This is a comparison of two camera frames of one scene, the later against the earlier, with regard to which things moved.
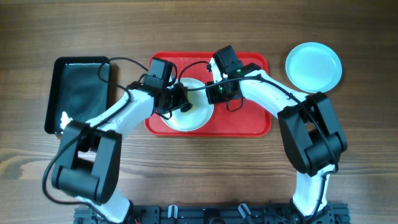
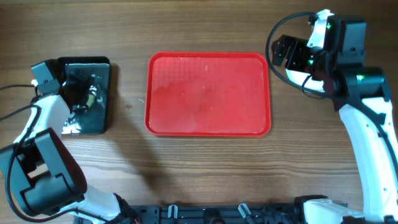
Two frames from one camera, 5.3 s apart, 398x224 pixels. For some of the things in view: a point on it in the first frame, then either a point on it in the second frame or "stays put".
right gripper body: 218,94 -> 301,58
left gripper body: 173,99 -> 80,92
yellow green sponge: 186,107 -> 91,100
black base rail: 219,214 stays put
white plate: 201,112 -> 298,78
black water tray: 79,89 stays put
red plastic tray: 245,119 stays put
